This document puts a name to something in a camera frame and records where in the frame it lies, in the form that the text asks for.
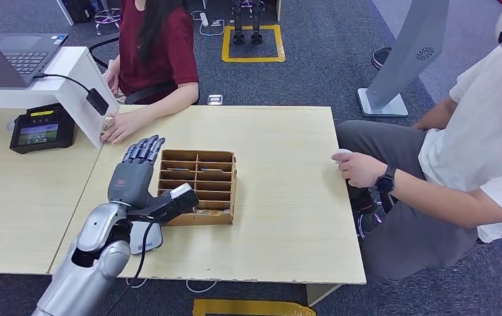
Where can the black bracket wrist camera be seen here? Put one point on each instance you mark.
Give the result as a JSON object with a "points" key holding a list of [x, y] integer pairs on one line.
{"points": [[176, 203]]}

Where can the wooden compartment organizer box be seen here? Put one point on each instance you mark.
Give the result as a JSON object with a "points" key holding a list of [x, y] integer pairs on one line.
{"points": [[215, 219]]}

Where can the person's right forearm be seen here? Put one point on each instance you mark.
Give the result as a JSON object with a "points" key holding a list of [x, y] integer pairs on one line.
{"points": [[115, 65]]}

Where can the yellow key card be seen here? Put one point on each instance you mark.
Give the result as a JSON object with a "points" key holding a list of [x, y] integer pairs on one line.
{"points": [[210, 212]]}

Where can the blue edged key card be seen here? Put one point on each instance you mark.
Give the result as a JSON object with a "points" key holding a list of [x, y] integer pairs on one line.
{"points": [[177, 169], [210, 170]]}

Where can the black power adapter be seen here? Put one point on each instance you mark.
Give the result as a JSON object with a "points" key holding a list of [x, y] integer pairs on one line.
{"points": [[97, 101]]}

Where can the headset person's left forearm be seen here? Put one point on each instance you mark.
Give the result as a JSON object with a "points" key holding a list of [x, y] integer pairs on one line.
{"points": [[447, 198]]}

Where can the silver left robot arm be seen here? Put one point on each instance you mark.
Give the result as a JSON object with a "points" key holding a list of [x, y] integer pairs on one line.
{"points": [[89, 257]]}

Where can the headset person's left hand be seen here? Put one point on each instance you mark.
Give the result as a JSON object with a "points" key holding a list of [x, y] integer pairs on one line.
{"points": [[359, 169]]}

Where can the grey laptop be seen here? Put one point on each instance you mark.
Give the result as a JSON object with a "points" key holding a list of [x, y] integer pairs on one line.
{"points": [[24, 56]]}

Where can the black payment terminal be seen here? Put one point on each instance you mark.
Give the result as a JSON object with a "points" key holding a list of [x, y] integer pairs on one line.
{"points": [[43, 131]]}

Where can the chrome chair base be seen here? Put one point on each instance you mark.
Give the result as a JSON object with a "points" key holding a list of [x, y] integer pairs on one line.
{"points": [[107, 19]]}

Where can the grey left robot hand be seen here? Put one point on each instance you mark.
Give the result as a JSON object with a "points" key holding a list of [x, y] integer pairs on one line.
{"points": [[128, 181]]}

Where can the white power strip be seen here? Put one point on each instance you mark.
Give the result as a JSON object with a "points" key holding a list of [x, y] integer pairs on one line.
{"points": [[204, 19]]}

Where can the round black base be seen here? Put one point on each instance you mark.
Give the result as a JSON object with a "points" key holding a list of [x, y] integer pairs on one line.
{"points": [[380, 56]]}

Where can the yellow floor tape square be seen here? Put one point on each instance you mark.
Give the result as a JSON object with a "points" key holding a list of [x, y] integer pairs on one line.
{"points": [[253, 59]]}

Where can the yellow floor tape strip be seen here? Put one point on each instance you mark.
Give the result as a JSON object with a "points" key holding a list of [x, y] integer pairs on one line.
{"points": [[250, 308]]}

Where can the white desk riser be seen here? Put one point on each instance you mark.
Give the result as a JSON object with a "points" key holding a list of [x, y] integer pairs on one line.
{"points": [[72, 65]]}

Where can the white handheld controller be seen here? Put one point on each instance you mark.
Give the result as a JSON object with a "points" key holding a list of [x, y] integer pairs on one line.
{"points": [[341, 153]]}

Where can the headset person's right forearm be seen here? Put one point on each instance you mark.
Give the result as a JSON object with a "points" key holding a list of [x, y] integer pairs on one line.
{"points": [[433, 114]]}

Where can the grey white card reader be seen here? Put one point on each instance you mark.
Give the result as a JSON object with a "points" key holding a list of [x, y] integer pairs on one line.
{"points": [[151, 240]]}

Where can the person's left forearm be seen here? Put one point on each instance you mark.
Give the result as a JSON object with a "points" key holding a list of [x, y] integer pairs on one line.
{"points": [[170, 104]]}

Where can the grey standing kiosk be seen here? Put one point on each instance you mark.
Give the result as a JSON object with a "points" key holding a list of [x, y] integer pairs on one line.
{"points": [[407, 52]]}

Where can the black cabinet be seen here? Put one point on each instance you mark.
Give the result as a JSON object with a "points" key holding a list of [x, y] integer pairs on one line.
{"points": [[78, 11]]}

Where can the black wrist watch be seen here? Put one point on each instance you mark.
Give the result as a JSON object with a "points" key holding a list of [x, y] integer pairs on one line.
{"points": [[385, 183]]}

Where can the black office chair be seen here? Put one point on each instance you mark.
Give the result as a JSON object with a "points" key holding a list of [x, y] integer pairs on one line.
{"points": [[146, 93]]}

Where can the person's right hand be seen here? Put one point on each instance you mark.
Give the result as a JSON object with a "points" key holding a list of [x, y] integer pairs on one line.
{"points": [[112, 83]]}

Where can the black stool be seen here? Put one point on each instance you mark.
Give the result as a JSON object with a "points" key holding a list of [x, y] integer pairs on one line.
{"points": [[386, 203]]}

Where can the person with headset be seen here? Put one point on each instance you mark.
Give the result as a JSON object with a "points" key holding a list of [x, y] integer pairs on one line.
{"points": [[473, 144]]}

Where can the silver floor socket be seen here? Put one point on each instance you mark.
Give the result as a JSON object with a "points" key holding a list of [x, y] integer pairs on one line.
{"points": [[215, 100]]}

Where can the black robot legs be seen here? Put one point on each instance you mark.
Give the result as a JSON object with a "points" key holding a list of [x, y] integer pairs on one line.
{"points": [[256, 38]]}

